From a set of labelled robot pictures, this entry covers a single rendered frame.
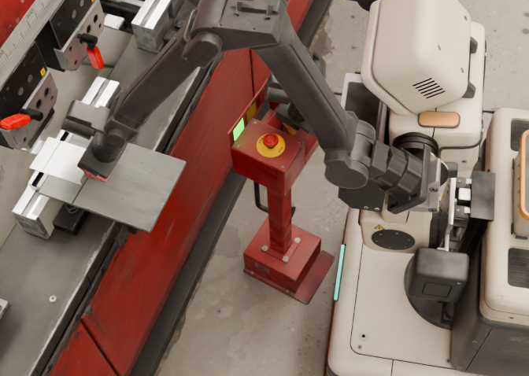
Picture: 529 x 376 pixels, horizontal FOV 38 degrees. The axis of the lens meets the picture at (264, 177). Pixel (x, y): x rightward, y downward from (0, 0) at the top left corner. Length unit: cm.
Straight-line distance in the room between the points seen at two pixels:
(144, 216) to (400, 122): 56
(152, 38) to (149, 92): 67
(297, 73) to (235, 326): 150
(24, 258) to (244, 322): 99
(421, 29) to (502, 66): 183
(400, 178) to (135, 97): 48
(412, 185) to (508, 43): 193
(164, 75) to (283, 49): 23
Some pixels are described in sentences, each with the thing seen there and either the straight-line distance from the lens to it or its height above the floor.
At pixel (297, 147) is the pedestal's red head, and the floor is 78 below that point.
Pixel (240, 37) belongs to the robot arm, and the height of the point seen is 157.
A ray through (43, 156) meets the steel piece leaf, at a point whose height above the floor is 100.
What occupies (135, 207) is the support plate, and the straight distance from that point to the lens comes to 164.
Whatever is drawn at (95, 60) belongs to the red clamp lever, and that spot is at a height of 119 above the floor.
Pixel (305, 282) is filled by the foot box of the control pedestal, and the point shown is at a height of 1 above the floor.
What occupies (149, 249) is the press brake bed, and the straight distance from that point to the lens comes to 205.
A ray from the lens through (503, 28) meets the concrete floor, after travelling 333.
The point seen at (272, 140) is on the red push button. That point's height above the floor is 81.
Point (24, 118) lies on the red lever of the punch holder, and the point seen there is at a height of 129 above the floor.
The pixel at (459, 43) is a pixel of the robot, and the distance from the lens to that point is 145.
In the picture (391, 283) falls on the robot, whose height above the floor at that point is 28.
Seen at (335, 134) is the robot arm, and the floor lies 133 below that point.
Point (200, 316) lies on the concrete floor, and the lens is 259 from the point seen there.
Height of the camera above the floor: 241
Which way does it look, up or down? 59 degrees down
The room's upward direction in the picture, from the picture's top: 4 degrees counter-clockwise
